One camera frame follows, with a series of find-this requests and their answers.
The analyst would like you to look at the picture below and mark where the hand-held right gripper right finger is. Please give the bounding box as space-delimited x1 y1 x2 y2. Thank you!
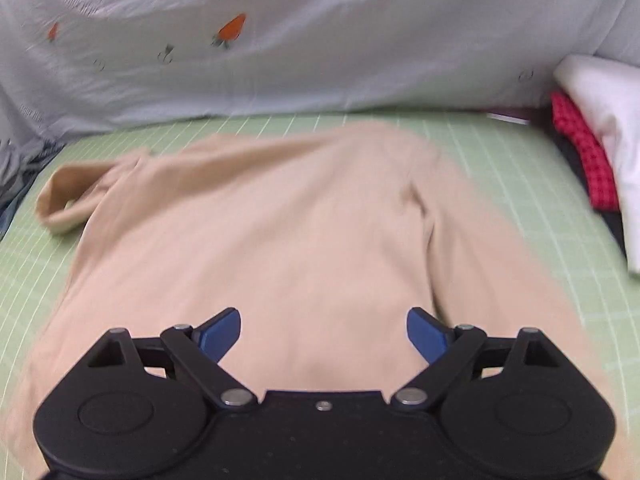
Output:
390 307 559 411

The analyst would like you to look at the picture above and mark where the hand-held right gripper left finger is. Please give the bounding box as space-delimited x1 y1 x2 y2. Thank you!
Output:
87 308 259 412

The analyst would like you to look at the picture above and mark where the beige sweater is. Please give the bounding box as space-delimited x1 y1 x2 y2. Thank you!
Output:
0 122 621 480

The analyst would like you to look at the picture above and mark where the green grid mat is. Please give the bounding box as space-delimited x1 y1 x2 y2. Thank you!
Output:
0 110 640 361

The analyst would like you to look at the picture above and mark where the dark cloth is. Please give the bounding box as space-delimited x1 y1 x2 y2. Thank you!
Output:
545 125 629 261

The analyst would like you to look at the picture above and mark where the red checked cloth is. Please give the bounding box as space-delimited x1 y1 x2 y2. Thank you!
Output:
550 91 621 211

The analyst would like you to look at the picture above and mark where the grey blue striped cloth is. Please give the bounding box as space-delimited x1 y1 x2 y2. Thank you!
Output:
0 137 67 222

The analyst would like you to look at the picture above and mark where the white cloth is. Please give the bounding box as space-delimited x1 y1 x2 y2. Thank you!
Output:
552 54 640 276

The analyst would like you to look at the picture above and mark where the grey carrot print sheet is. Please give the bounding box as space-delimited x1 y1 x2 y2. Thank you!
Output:
0 0 640 147

